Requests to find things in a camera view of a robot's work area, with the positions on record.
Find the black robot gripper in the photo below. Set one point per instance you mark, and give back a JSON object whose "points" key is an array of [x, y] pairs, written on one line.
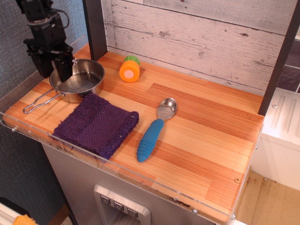
{"points": [[48, 45]]}

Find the silver steel pot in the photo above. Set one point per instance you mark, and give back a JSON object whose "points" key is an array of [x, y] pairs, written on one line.
{"points": [[88, 77]]}

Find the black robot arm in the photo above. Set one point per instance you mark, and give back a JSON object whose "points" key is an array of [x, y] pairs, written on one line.
{"points": [[38, 8]]}

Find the purple folded rag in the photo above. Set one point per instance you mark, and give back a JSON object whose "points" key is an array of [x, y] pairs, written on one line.
{"points": [[97, 126]]}

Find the orange toy carrot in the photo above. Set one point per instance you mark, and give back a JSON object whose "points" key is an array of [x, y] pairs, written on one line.
{"points": [[130, 69]]}

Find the grey toy fridge cabinet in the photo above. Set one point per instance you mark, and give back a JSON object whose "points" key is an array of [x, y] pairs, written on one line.
{"points": [[78, 178]]}

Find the silver dispenser button panel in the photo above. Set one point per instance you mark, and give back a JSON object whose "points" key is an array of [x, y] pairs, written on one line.
{"points": [[112, 206]]}

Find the white toy sink unit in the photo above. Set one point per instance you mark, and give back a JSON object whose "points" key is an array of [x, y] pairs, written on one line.
{"points": [[277, 153]]}

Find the dark left shelf post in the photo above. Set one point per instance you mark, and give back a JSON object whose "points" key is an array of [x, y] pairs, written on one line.
{"points": [[95, 28]]}

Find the dark shelf post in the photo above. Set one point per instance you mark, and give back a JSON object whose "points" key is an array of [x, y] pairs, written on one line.
{"points": [[95, 28], [282, 57]]}

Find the clear acrylic guard rail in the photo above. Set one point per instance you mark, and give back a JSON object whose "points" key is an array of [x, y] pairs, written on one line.
{"points": [[202, 154]]}

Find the blue handled metal spoon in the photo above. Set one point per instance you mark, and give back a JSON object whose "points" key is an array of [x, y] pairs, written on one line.
{"points": [[166, 109]]}

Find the orange object with black strap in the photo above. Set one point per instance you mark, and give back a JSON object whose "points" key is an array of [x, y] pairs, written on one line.
{"points": [[23, 220]]}

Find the dark right shelf post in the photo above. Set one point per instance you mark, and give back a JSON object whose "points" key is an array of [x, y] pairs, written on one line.
{"points": [[282, 57]]}

